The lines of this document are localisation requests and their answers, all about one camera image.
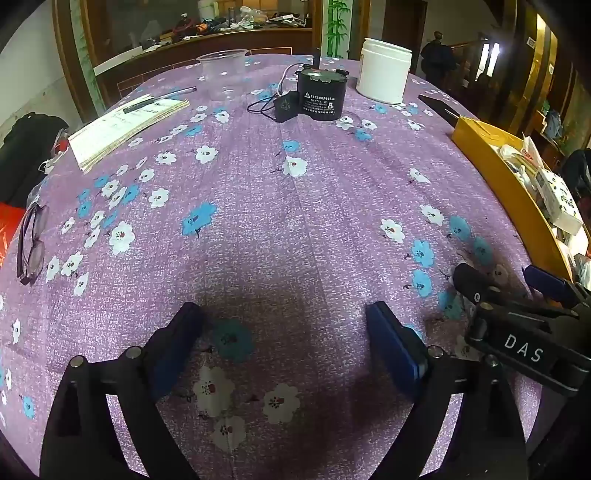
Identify black bag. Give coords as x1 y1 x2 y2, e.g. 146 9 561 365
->
0 112 70 208

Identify black pen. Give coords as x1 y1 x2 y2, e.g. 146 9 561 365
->
124 86 198 114

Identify clear plastic cup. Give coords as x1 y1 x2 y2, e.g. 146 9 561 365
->
196 49 250 103

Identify clutter of tools and cables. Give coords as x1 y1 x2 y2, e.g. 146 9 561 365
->
171 4 310 35

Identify clear plastic bag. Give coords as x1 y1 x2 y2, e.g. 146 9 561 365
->
39 138 70 175

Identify red plastic bag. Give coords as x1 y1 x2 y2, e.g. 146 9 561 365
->
0 203 26 268

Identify black flat case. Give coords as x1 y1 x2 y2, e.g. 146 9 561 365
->
418 95 462 127

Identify yellow cardboard box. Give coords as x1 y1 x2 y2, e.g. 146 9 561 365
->
451 115 591 282

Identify purple floral tablecloth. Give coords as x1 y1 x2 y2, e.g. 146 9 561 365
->
0 53 575 480

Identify white patterned tissue pack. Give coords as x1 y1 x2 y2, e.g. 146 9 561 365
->
538 168 585 236

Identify white flat box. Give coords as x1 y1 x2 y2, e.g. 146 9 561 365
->
95 46 148 75

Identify paper notebook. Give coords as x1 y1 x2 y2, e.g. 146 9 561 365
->
68 95 191 175

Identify brown wooden door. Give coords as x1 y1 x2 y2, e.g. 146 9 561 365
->
399 0 428 75

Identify gold trimmed wooden cabinet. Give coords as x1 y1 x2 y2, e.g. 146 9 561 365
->
508 0 591 153

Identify white plastic jar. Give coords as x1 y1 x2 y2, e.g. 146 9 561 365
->
356 38 413 104

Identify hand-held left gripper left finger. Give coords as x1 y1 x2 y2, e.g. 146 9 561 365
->
41 302 206 480

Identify bamboo painted pillar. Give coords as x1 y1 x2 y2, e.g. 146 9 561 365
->
74 0 109 114
323 0 352 60

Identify black cylindrical motor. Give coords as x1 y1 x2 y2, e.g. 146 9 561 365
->
295 48 348 124

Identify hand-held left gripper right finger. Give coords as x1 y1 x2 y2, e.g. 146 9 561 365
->
366 301 527 480

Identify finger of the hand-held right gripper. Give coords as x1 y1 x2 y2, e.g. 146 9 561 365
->
524 265 591 317
452 263 509 319

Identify wooden counter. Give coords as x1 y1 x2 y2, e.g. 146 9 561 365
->
92 23 315 107

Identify purple eyeglasses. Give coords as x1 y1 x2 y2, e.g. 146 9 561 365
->
16 203 50 285

